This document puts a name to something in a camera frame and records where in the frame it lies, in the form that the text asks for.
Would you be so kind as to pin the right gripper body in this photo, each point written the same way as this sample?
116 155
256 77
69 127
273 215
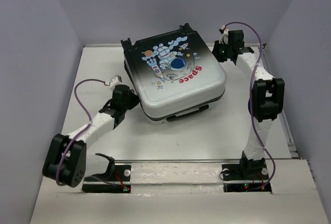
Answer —
220 51

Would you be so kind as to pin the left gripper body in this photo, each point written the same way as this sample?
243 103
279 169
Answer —
132 102

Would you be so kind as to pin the black and white suitcase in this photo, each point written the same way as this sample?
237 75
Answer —
174 74

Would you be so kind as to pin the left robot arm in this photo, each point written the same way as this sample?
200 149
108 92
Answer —
66 161

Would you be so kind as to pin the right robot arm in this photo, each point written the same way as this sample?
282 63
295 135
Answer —
266 96

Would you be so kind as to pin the white cardboard front panel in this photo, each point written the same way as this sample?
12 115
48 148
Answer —
187 193

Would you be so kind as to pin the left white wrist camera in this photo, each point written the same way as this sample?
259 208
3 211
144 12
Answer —
116 80

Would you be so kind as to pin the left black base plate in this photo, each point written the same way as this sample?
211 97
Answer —
118 182

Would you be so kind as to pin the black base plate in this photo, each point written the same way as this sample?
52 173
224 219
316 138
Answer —
118 182
237 182

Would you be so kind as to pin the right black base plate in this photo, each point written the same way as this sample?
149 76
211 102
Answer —
237 182

